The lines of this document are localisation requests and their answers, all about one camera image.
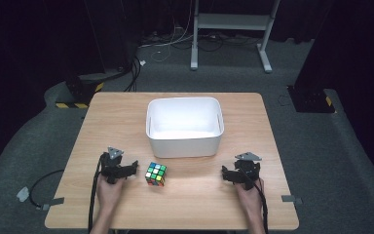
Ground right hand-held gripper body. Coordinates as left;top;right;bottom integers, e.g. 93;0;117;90
233;151;263;191

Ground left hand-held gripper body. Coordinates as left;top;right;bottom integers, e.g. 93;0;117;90
98;146;131;185

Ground colourful puzzle cube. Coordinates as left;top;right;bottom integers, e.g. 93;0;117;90
144;161;168;187

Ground white plastic bin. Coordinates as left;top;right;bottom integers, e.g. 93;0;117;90
145;97;225;159

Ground person's left hand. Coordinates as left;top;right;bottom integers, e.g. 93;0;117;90
95;175;127;210

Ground person's right hand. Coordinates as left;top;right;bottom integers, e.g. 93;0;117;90
235;177;266;213

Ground grey tape strip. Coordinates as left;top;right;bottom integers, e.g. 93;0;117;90
280;194;304;206
41;196;65;212

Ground black stand base striped tape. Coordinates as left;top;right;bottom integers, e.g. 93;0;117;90
55;75;105;109

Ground grey metal stand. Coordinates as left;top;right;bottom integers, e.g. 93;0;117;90
190;0;282;74

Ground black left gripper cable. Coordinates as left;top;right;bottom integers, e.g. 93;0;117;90
88;152;107;234

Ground black cable with white plug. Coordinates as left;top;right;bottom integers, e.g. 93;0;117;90
16;169;65;210

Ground black floor cable bundle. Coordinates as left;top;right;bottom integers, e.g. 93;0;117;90
123;56;143;93

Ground white floor cable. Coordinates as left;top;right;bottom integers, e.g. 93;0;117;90
138;0;197;63

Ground black cables under stand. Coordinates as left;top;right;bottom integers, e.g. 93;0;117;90
197;31;261;53

